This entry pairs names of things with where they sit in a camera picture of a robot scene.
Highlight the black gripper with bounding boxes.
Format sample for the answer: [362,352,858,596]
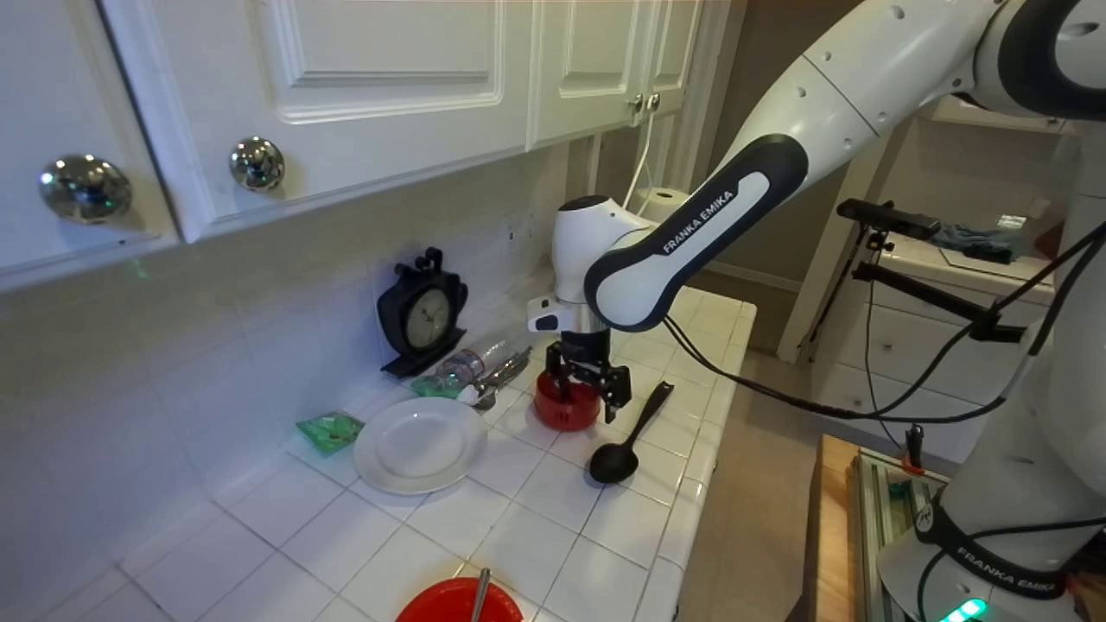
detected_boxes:
[543,330,633,419]

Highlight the red round container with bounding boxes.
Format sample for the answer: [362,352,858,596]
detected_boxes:
[532,374,602,430]

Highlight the metal tongs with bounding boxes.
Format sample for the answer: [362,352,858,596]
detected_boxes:
[475,346,532,412]

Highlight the black plastic serving spoon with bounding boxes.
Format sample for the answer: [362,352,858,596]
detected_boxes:
[588,381,674,483]

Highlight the clear plastic bottle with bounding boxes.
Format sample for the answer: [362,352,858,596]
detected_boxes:
[428,334,508,392]

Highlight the black desk clock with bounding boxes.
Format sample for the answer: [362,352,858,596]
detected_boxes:
[376,244,466,376]

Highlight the white ceramic plate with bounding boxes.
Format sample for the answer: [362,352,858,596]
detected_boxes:
[351,398,489,492]

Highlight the paper towel roll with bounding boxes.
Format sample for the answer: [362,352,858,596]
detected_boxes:
[641,186,689,219]

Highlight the metal spoon in bowl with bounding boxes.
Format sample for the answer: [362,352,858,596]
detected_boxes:
[466,567,490,622]

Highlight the red bowl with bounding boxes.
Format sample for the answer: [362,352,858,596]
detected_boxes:
[398,578,525,622]

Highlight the green sponge packet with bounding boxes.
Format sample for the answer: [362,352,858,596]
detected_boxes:
[299,412,362,456]

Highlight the right chrome cabinet knob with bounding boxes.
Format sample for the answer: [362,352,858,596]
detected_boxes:
[229,134,288,191]

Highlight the chrome cabinet knob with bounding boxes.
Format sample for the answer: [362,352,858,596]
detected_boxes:
[39,152,133,224]
[229,134,288,191]

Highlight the white upper cabinets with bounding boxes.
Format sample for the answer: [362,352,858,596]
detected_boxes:
[0,0,725,290]

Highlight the left chrome cabinet knob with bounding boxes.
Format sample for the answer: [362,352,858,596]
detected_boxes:
[39,152,133,224]

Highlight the black camera stand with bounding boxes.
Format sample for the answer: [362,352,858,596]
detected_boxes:
[832,195,1030,346]

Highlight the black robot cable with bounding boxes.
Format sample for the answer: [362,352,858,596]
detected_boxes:
[660,216,1106,486]

